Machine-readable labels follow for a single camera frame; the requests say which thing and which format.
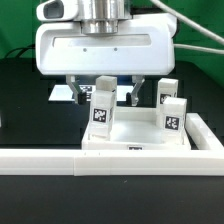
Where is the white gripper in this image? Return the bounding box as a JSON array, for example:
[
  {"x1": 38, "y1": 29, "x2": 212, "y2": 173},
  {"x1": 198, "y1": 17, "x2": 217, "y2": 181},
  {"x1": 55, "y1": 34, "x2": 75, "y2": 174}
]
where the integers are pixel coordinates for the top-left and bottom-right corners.
[{"x1": 35, "y1": 0, "x2": 177, "y2": 106}]

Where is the white square tabletop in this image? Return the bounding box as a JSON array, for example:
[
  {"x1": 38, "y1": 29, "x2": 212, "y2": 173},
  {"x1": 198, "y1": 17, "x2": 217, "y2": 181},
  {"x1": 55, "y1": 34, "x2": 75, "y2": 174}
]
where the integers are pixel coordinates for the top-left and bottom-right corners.
[{"x1": 81, "y1": 107, "x2": 191, "y2": 151}]

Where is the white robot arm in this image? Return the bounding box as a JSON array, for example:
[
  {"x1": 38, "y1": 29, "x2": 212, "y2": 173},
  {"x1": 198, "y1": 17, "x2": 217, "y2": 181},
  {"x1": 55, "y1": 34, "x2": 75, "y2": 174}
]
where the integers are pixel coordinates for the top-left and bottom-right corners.
[{"x1": 35, "y1": 0, "x2": 177, "y2": 106}]

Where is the white sheet with AprilTags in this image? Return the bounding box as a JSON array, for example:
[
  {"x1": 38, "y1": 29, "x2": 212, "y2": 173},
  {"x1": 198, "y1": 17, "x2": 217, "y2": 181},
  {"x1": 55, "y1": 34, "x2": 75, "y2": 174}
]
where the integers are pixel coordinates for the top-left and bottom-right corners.
[{"x1": 49, "y1": 85, "x2": 133, "y2": 102}]

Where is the white L-shaped obstacle fence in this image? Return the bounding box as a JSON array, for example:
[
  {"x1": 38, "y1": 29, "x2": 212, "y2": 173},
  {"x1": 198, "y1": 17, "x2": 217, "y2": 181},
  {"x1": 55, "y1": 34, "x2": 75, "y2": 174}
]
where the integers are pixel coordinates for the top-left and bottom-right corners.
[{"x1": 0, "y1": 112, "x2": 224, "y2": 177}]

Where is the black cable bundle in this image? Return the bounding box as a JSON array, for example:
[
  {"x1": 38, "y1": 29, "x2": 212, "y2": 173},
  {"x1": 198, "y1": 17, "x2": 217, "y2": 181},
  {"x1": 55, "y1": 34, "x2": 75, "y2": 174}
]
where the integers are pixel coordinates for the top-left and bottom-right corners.
[{"x1": 2, "y1": 44, "x2": 38, "y2": 60}]

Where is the white cable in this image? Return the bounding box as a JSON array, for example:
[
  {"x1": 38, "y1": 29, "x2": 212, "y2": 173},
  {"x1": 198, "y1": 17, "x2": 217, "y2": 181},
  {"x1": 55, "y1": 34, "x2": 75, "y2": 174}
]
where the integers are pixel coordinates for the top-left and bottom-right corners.
[{"x1": 149, "y1": 0, "x2": 224, "y2": 56}]

